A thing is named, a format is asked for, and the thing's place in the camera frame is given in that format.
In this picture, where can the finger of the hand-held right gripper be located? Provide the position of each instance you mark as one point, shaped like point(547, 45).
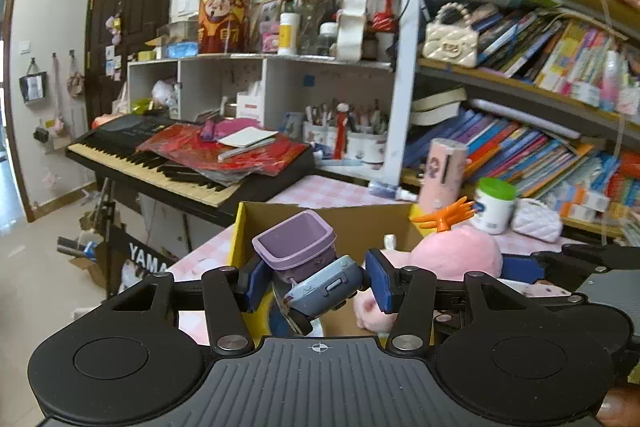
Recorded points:
point(560, 300)
point(522, 268)

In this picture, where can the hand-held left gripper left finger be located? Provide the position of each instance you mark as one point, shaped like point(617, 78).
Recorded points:
point(260, 284)

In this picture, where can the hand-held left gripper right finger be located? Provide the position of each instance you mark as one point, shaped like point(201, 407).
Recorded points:
point(380, 282)

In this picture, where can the purple toy basket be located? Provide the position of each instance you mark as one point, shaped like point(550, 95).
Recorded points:
point(295, 247)

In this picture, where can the purple and grey toy truck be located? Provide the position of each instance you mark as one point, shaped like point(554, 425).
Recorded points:
point(325, 289)

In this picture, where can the small pink plush toy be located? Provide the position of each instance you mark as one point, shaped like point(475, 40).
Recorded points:
point(460, 252)

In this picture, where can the cardboard box yellow edges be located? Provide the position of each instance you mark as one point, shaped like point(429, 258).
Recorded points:
point(350, 217)

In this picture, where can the person's right hand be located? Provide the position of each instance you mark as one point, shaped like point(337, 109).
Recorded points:
point(622, 409)

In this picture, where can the white quilted purse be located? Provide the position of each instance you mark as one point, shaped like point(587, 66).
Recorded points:
point(535, 222)

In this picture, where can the white jar green lid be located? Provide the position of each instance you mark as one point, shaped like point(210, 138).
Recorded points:
point(492, 209)

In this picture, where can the small clear bottle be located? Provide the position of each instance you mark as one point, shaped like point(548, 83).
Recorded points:
point(392, 192)

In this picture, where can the pink checked tablecloth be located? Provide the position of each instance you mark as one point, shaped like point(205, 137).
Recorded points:
point(310, 192)

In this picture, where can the row of colourful books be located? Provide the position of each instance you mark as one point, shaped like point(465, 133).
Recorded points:
point(550, 52)
point(530, 162)

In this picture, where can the pink cylinder container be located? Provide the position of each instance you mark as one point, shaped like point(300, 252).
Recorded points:
point(442, 179)

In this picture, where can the white pen holder cup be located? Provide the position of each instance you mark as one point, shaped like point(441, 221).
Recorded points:
point(365, 147)
point(322, 137)

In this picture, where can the white notebook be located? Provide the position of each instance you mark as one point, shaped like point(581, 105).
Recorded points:
point(247, 139)

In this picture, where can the black keyboard stand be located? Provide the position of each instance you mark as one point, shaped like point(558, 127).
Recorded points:
point(107, 237)

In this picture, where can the magenta pouch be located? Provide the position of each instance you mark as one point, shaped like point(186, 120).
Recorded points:
point(225, 127)

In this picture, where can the white and red box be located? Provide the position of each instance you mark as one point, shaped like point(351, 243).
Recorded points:
point(250, 107)

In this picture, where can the cardboard scraps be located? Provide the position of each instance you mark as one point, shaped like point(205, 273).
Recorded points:
point(82, 259)

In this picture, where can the cream thick book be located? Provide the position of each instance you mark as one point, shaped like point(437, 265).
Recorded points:
point(440, 104)

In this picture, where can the black electronic keyboard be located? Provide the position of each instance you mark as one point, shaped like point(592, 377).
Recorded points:
point(125, 142)

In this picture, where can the white cubby shelf unit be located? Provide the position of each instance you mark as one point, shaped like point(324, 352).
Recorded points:
point(280, 82)

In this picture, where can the cream pearl handbag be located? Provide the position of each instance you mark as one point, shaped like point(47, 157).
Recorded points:
point(450, 42)

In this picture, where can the blue tissue box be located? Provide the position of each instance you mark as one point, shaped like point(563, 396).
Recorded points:
point(181, 50)

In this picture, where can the small glass jar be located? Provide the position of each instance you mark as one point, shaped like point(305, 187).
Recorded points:
point(327, 39)

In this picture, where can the white bottle yellow label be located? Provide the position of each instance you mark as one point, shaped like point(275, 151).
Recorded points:
point(287, 34)

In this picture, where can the small black hanging pouch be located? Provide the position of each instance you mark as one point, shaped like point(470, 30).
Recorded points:
point(41, 134)

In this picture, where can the clear plastic box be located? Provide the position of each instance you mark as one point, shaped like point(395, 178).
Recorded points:
point(177, 32)

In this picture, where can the red ornament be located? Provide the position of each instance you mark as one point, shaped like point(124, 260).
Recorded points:
point(386, 14)

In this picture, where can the hanging pink bag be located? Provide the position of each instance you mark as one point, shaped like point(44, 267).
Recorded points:
point(75, 82)

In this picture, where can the hanging tote bag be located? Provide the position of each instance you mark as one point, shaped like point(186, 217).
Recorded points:
point(32, 87)

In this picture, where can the pink photo frame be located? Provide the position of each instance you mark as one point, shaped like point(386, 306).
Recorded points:
point(270, 27)

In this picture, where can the white switch panel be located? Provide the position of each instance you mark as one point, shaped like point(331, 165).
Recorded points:
point(187, 5)

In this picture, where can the brown door frame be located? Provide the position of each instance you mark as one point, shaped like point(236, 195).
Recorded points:
point(15, 107)

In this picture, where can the white wall switch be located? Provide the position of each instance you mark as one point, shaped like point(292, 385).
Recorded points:
point(25, 46)

